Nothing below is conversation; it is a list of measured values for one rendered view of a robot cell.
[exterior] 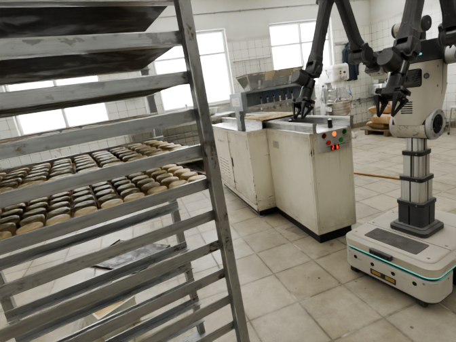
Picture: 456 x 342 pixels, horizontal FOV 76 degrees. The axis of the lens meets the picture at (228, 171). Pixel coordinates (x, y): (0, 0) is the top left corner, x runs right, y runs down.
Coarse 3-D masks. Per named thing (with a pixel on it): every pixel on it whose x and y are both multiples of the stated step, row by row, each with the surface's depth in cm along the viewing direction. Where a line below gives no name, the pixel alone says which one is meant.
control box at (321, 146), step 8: (336, 128) 199; (344, 128) 198; (320, 136) 194; (328, 136) 196; (336, 136) 198; (344, 136) 200; (320, 144) 195; (336, 144) 199; (344, 144) 201; (320, 152) 196
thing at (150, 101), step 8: (144, 72) 105; (152, 96) 108; (152, 104) 108; (152, 112) 108; (160, 128) 111; (176, 200) 118; (176, 216) 119; (184, 240) 122; (192, 272) 127; (192, 296) 128; (200, 328) 133
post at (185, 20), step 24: (192, 24) 66; (192, 48) 66; (192, 72) 67; (192, 96) 70; (216, 168) 74; (216, 192) 75; (216, 216) 77; (240, 288) 83; (240, 312) 85; (240, 336) 86
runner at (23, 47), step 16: (144, 32) 64; (160, 32) 65; (176, 32) 67; (0, 48) 52; (16, 48) 54; (32, 48) 55; (48, 48) 56; (64, 48) 57; (80, 48) 58; (96, 48) 60; (112, 48) 61; (128, 48) 64; (144, 48) 66
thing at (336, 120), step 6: (246, 114) 381; (252, 114) 361; (258, 114) 345; (276, 120) 303; (282, 120) 290; (294, 120) 268; (300, 120) 259; (306, 120) 249; (312, 120) 241; (318, 120) 233; (324, 120) 225; (336, 120) 212; (342, 120) 206; (348, 120) 200
